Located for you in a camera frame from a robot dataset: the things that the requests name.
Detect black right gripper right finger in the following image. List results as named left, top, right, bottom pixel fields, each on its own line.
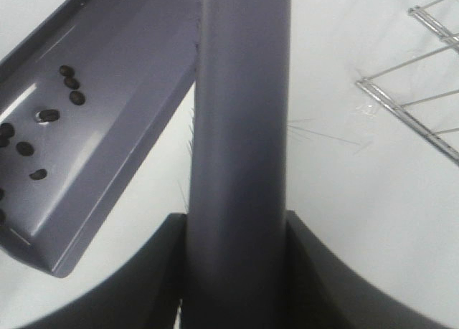
left=285, top=211, right=442, bottom=328

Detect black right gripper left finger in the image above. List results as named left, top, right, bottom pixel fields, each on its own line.
left=1, top=214, right=186, bottom=328

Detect grey brush black bristles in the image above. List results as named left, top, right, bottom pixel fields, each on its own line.
left=181, top=0, right=291, bottom=328

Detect grey plastic dustpan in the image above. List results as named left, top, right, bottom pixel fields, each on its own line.
left=1, top=0, right=201, bottom=278

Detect pile of coffee beans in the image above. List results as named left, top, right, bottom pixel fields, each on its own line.
left=1, top=63, right=89, bottom=232

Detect metal wire dish rack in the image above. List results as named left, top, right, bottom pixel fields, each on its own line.
left=356, top=0, right=458, bottom=164

